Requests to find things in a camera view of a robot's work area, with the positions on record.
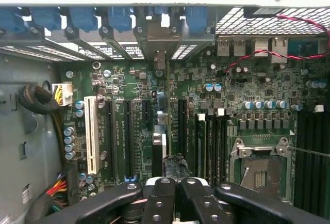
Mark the CPU socket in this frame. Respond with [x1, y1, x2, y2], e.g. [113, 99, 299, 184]
[230, 136, 294, 201]

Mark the black expansion slot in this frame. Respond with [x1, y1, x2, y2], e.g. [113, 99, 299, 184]
[177, 99, 188, 157]
[107, 99, 117, 181]
[123, 99, 135, 183]

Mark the white expansion slot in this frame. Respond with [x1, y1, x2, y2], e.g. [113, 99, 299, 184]
[84, 96, 101, 175]

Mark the locking lever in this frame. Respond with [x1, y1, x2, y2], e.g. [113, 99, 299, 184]
[290, 145, 330, 157]

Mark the green motherboard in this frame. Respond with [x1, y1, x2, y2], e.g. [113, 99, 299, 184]
[53, 37, 330, 209]

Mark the white power connector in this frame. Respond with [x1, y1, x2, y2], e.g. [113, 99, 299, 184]
[51, 82, 74, 108]

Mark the black open PC case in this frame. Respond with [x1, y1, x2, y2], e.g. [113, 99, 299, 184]
[0, 0, 330, 224]

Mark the coloured power wire bundle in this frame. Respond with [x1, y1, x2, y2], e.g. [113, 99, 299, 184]
[43, 172, 71, 211]

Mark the black sleeved power cable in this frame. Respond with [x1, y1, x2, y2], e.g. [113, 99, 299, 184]
[16, 84, 67, 163]

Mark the red black twisted wire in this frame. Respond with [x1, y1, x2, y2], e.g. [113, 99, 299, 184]
[224, 13, 330, 76]

